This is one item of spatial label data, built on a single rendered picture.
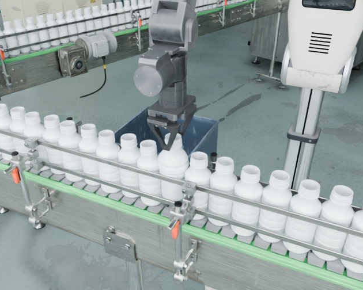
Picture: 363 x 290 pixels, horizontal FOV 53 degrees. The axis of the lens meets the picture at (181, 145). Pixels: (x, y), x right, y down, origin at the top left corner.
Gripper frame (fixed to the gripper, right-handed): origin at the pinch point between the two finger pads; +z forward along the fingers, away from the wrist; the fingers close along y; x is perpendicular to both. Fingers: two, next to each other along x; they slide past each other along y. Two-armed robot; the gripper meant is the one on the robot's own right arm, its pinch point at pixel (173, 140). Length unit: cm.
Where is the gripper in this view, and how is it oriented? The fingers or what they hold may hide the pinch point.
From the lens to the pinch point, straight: 80.1
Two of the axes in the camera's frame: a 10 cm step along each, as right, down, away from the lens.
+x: 9.1, 2.2, -3.6
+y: -4.2, 4.7, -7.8
